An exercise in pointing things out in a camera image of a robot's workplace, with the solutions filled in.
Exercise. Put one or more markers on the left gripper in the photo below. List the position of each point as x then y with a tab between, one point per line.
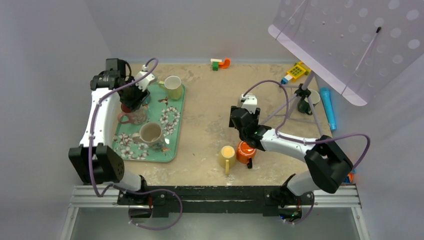
135	103

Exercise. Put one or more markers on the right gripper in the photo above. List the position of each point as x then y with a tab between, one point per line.
255	117

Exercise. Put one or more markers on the pink mug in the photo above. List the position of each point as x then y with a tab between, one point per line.
135	117

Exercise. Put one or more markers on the tan floral mug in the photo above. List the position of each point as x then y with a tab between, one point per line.
152	135

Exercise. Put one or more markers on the light green mug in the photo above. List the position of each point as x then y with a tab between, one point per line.
173	87

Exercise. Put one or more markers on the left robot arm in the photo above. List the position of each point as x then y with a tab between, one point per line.
94	159

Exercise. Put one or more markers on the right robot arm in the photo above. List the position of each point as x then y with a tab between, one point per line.
327	164

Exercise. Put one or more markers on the orange mug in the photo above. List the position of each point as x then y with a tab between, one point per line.
245	154

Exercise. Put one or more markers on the yellow mug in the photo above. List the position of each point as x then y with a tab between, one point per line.
227	158

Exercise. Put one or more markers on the tripod stand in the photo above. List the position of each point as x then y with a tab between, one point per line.
291	103

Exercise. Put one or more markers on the orange green block toy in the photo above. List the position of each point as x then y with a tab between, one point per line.
219	63

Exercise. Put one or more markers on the blue cylinder toy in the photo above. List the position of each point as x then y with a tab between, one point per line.
327	104

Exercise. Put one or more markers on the perforated white panel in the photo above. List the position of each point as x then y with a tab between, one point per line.
356	46

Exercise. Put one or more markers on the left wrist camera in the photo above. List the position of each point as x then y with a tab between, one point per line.
149	78

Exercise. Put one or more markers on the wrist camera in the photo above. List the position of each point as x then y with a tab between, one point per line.
248	102
149	78

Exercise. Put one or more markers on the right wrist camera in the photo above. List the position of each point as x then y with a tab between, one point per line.
248	102

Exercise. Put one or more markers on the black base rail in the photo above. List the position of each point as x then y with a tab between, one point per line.
267	200

